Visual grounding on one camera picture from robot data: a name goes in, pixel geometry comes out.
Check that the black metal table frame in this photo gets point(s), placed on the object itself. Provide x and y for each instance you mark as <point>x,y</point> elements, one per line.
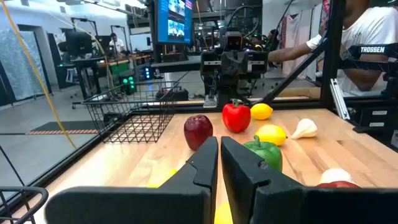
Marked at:
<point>332,62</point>

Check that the red bell pepper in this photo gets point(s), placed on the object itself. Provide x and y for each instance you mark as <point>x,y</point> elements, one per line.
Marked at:
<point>236,119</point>

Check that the silver aluminium bracket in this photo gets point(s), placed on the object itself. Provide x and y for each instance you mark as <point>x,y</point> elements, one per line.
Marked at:
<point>339,99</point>

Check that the pale hanging garments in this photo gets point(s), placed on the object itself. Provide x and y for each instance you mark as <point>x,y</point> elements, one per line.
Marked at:
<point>295,37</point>

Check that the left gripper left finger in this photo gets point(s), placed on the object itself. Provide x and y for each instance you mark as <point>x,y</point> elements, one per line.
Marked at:
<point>140,205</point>

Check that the dark red apple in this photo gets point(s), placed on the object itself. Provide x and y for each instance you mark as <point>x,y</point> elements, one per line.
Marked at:
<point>197,132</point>

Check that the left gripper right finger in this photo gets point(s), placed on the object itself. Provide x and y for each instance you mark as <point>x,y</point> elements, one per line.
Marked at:
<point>280,205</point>

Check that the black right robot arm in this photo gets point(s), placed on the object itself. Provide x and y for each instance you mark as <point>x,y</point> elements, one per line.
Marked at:
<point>227,90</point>

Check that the white garlic bulb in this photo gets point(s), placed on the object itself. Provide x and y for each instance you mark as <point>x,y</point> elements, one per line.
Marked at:
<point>335,175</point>
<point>306,127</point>

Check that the person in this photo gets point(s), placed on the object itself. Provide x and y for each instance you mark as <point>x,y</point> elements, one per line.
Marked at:
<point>116,45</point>
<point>367,28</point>

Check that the green box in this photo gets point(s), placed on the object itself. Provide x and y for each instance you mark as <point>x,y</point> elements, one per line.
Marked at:
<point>119,68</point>

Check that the black electronics box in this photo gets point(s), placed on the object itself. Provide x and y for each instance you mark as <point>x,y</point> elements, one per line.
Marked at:
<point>373,124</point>

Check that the black desk monitor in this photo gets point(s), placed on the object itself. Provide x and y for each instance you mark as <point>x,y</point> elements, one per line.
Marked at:
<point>78,43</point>

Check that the black device green lights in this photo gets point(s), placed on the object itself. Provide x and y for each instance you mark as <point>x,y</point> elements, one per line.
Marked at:
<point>128,84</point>

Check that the yellow lemon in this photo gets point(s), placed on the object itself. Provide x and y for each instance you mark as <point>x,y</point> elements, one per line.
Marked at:
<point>261,112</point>
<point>223,216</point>
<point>271,134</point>

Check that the large blue screen monitor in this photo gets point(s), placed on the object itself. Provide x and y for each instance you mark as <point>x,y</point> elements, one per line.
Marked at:
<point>172,21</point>

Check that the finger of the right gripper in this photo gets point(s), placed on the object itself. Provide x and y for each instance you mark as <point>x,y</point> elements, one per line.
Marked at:
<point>228,63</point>
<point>242,63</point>

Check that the green bell pepper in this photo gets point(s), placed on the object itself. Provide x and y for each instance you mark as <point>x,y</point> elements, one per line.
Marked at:
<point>267,154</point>

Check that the black desk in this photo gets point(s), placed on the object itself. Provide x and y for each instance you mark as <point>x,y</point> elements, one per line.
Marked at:
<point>81,62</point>

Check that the black mat orange striped edge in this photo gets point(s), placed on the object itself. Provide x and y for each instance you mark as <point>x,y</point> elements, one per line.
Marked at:
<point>62,126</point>

